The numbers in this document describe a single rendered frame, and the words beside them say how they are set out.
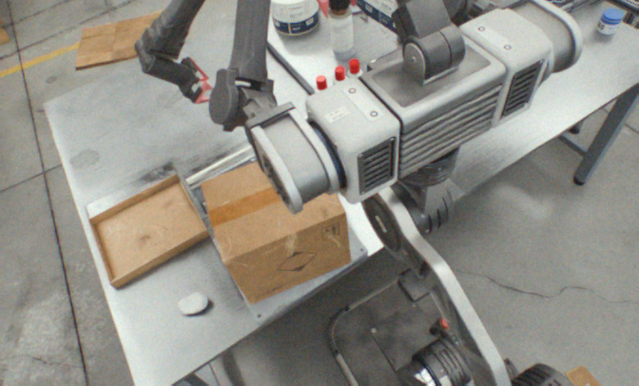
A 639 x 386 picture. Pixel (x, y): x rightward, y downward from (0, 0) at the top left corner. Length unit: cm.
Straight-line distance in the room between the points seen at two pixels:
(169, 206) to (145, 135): 36
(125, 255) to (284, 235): 63
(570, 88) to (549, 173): 89
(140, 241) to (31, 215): 159
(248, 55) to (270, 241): 42
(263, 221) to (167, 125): 83
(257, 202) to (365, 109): 50
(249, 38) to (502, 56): 43
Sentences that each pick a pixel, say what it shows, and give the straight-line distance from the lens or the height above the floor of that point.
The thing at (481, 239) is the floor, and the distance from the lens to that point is 233.
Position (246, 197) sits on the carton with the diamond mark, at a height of 112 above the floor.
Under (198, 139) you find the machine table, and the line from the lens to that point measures 169.
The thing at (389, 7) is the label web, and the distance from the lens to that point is 179.
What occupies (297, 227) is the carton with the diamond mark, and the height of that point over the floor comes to 112.
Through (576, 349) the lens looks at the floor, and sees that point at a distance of 223.
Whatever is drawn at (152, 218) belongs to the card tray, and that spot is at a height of 83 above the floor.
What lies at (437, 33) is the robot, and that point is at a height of 160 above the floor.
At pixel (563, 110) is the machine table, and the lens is 175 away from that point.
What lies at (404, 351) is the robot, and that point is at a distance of 181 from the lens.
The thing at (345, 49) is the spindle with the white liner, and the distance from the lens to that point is 175.
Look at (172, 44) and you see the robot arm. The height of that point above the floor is 136.
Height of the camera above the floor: 200
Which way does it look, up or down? 52 degrees down
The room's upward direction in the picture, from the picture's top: 9 degrees counter-clockwise
